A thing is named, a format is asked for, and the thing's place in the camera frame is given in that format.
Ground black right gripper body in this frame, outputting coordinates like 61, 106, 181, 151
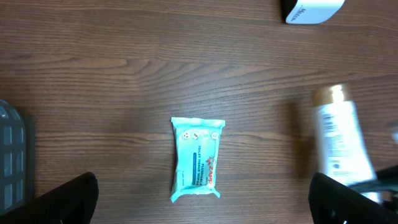
349, 166, 397, 212

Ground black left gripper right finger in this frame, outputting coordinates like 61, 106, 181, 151
308, 173, 397, 224

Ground teal wet wipes pack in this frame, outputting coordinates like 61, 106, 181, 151
170, 117, 225, 202

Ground white barcode scanner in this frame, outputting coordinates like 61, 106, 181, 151
281, 0, 345, 25

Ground grey plastic mesh basket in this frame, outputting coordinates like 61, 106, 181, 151
1, 100, 35, 215

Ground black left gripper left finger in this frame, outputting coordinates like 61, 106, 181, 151
1, 172, 99, 224

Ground white green cosmetic tube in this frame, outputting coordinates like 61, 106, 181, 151
312, 84, 377, 186

